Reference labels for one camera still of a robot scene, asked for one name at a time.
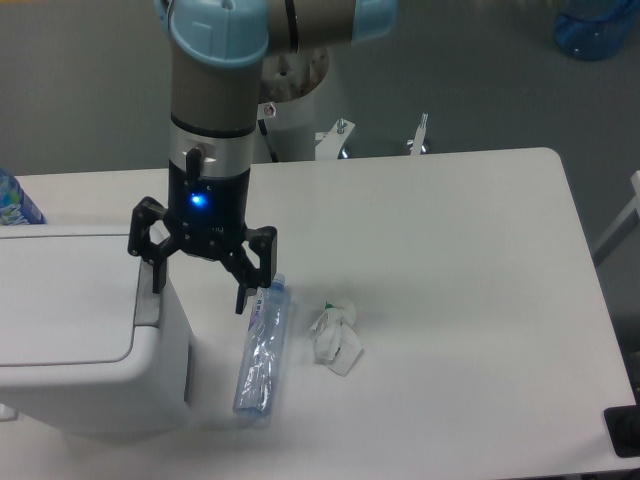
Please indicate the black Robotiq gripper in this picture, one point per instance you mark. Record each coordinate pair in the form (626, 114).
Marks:
(206, 219)

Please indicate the white push-lid trash can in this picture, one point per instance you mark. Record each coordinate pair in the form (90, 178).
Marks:
(87, 346)

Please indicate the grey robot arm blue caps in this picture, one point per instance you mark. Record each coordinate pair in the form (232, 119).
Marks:
(218, 49)

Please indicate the clear empty plastic water bottle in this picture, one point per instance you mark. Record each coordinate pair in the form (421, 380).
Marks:
(259, 371)

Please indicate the crumpled white paper wrapper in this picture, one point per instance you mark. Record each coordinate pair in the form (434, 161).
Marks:
(335, 342)

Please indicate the blue labelled bottle at left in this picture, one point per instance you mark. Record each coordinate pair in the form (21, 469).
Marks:
(17, 208)

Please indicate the large blue water jug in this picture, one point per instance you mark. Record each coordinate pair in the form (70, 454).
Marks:
(594, 30)

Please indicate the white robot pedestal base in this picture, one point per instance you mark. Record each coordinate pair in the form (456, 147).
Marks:
(286, 130)

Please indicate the white frame at right edge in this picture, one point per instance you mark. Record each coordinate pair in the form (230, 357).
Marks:
(620, 227)

